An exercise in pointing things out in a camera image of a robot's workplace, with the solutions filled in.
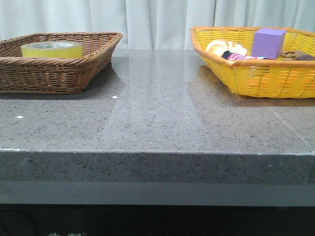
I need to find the yellow tape roll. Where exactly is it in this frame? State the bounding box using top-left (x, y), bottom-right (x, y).
top-left (21, 41), bottom-right (83, 59)

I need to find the cream bread roll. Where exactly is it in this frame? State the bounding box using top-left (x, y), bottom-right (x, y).
top-left (206, 39), bottom-right (247, 57)

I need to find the black pink snack packet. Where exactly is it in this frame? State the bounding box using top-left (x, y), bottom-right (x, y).
top-left (221, 51), bottom-right (267, 60)

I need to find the white curtain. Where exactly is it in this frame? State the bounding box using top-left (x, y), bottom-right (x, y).
top-left (0, 0), bottom-right (315, 50)

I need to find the yellow woven basket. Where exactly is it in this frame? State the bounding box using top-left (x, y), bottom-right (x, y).
top-left (190, 27), bottom-right (315, 98)

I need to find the purple foam block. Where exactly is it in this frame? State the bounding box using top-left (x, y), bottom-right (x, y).
top-left (252, 28), bottom-right (286, 59)

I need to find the brown wicker basket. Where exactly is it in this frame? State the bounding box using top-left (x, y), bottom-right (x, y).
top-left (0, 32), bottom-right (123, 94)

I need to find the brown pretzel-shaped item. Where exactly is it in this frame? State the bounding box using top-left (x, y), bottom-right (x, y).
top-left (281, 50), bottom-right (315, 60)

